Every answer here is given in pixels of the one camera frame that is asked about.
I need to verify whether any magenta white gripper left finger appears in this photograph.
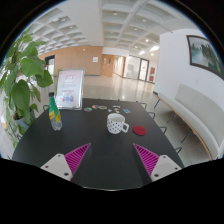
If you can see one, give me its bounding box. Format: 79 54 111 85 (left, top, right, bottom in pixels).
41 143 91 181

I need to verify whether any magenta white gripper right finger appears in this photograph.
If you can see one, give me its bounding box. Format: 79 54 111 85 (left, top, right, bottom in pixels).
133 144 181 181

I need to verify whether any green plastic water bottle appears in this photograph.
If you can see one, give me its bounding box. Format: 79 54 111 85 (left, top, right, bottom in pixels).
49 92 62 131

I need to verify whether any red round coaster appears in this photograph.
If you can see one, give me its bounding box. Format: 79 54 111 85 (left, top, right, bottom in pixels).
133 126 147 136

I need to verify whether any white polka dot mug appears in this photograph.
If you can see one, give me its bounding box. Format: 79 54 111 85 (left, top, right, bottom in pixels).
107 113 129 134

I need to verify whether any round coaster left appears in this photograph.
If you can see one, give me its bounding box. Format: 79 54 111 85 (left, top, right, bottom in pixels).
84 107 92 112

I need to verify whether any blue coaster right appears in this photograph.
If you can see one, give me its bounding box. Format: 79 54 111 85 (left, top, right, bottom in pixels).
123 109 131 114

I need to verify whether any multicolour round coaster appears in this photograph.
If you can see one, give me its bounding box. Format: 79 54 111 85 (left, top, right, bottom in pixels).
92 105 99 109

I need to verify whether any white cushioned bench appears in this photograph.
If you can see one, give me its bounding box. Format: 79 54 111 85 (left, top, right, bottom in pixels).
156 84 224 159

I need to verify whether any dark round coaster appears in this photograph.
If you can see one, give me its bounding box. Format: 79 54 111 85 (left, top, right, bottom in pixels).
99 106 107 110

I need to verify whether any small white stickers cluster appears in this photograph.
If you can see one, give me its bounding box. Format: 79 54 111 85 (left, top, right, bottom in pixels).
108 105 121 114

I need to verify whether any acrylic sign stand pink poster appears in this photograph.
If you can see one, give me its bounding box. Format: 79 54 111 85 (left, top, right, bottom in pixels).
56 69 84 110

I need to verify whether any large green potted plant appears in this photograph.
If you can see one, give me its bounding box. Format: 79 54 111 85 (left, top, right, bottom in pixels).
0 30 53 147

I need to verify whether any framed landscape painting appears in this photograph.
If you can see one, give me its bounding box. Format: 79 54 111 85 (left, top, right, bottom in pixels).
187 35 224 80

